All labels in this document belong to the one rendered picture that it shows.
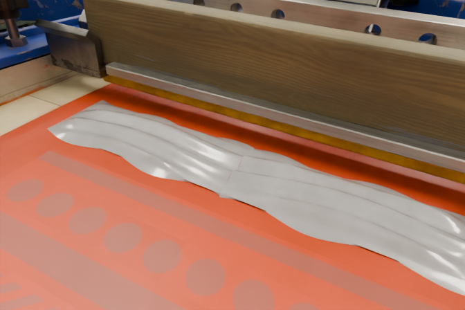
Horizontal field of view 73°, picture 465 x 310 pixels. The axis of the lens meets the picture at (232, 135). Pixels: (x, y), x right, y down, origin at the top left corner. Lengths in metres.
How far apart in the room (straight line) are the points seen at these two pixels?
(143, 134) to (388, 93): 0.20
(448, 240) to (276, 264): 0.11
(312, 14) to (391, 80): 0.26
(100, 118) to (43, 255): 0.15
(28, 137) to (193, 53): 0.16
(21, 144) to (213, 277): 0.21
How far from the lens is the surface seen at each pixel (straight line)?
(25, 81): 0.41
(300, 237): 0.22
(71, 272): 0.21
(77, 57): 0.38
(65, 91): 0.40
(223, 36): 0.28
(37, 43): 0.42
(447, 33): 0.49
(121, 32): 0.34
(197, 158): 0.26
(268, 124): 0.30
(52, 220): 0.24
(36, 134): 0.33
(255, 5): 0.52
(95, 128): 0.31
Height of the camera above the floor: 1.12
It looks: 33 degrees down
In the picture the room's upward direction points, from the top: 4 degrees clockwise
